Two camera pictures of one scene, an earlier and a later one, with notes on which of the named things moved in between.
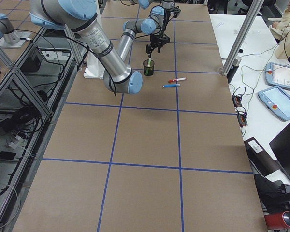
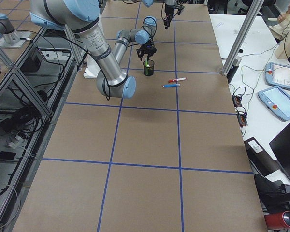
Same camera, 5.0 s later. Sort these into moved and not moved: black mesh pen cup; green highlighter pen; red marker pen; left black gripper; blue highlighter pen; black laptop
Moved: green highlighter pen; left black gripper
Not moved: red marker pen; black mesh pen cup; blue highlighter pen; black laptop
